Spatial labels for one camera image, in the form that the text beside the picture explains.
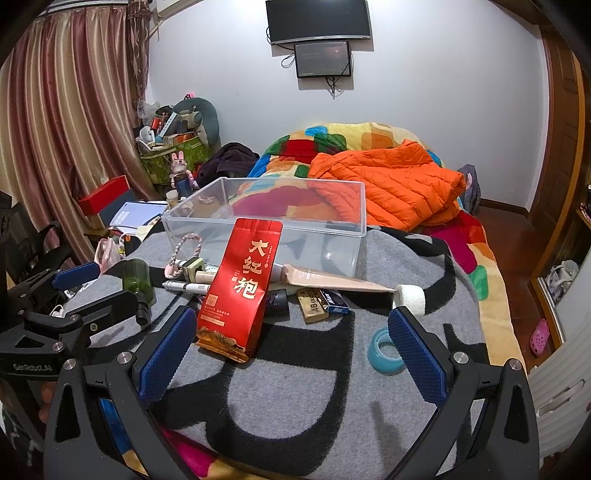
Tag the grey neck pillow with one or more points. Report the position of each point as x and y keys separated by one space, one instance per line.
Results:
x=205 y=115

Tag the red tea packet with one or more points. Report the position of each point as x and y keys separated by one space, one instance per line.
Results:
x=240 y=286

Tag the white marker pen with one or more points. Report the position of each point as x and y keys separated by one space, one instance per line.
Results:
x=184 y=286

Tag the green storage basket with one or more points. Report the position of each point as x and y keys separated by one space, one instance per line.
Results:
x=159 y=164

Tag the dark blue bottle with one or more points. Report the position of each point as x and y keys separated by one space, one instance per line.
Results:
x=183 y=184

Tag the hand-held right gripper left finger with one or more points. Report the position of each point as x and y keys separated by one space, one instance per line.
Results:
x=168 y=350

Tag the colourful patchwork quilt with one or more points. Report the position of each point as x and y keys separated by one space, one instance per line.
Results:
x=498 y=300

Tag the white paper stack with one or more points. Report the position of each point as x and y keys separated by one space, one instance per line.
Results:
x=136 y=212

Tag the clear plastic storage box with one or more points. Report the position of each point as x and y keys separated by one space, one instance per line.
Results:
x=295 y=230

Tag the small dark packet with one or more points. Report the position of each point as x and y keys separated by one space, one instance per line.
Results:
x=277 y=302

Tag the red rectangular box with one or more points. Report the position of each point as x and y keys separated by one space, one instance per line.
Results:
x=104 y=194

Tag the striped pink beige curtain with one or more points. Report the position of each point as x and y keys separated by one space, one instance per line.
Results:
x=69 y=115

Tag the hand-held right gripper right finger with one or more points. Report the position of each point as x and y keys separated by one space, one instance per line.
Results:
x=415 y=355

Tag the white bandage roll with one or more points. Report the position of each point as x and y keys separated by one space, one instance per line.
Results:
x=408 y=300

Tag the dark purple clothes pile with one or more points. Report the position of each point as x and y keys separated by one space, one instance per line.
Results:
x=228 y=159

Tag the small brown box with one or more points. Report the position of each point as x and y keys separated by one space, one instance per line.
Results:
x=313 y=307

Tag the small black wall monitor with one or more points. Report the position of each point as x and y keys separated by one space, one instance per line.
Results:
x=323 y=57

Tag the small blue box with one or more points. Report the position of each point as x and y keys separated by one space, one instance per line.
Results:
x=334 y=302

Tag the black wall television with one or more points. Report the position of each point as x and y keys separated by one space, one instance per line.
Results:
x=318 y=21

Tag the blue tape roll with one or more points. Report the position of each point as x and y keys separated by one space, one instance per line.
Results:
x=379 y=357

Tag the orange down jacket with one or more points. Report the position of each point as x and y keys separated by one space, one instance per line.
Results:
x=392 y=184

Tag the person's left hand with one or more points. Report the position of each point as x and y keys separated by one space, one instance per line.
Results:
x=48 y=399

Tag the black mesh chair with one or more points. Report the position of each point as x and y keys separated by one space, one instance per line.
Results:
x=23 y=235

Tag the white shoes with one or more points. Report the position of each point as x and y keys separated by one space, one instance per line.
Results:
x=561 y=279

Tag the white cabinet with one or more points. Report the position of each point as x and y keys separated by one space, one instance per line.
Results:
x=563 y=392

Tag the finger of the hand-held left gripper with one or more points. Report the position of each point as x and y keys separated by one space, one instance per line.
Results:
x=76 y=274
x=92 y=316

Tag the grey backpack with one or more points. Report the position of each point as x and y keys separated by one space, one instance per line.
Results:
x=471 y=184

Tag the grey black patterned blanket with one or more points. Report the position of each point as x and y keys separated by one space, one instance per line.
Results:
x=323 y=415

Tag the pink clog shoe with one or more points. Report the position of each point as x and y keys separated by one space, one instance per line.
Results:
x=540 y=337

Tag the dark green glass bottle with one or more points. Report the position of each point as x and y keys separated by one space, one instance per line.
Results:
x=136 y=279

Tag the beige cosmetic tube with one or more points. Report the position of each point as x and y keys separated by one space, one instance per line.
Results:
x=323 y=279

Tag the wooden wardrobe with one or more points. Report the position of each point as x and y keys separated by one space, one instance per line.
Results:
x=561 y=138

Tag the pink bunny figurine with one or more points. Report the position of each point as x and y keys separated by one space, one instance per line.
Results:
x=177 y=162

